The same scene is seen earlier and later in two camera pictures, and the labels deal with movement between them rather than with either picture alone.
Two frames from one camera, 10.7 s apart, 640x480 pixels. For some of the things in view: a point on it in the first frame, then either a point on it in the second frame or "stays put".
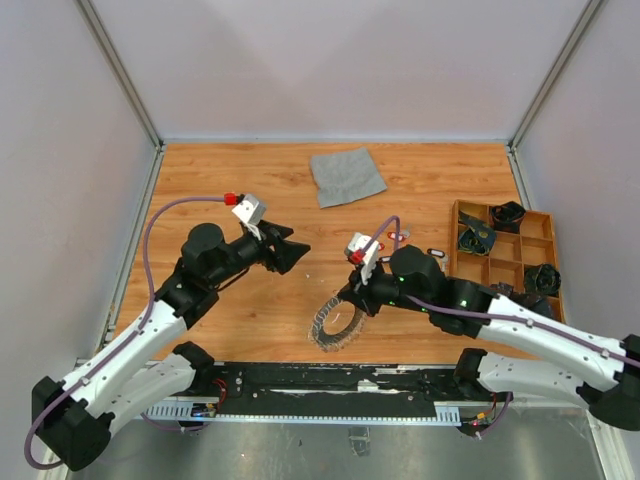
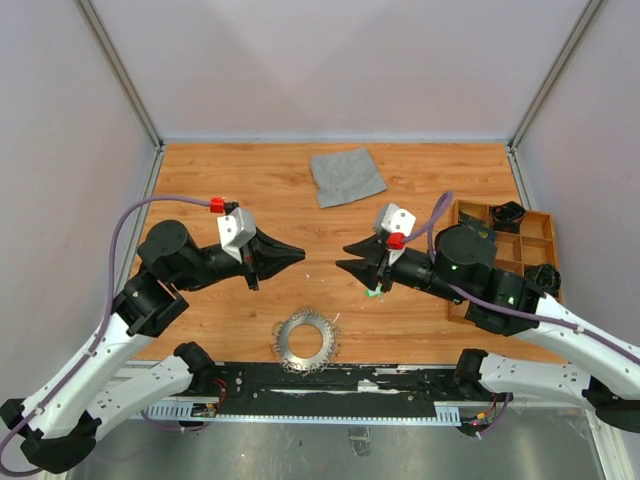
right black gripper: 360,294 to 371,250
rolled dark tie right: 540,283 stays put
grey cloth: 345,177 stays put
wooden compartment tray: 512,255 stays put
